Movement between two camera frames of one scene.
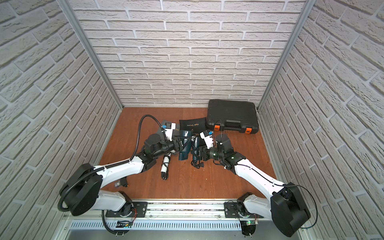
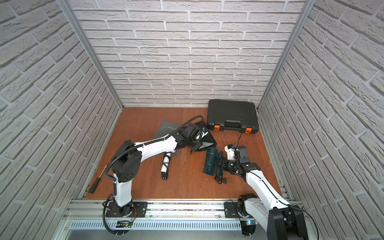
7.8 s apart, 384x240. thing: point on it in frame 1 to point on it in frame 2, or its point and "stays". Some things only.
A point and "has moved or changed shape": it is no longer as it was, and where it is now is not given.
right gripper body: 205,150 to 230,166
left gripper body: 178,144 to 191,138
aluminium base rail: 183,214 stays
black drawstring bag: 196,125 has moved or changed shape
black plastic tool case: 223,114 stays
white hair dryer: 165,166 stays
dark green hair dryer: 190,148 to 213,164
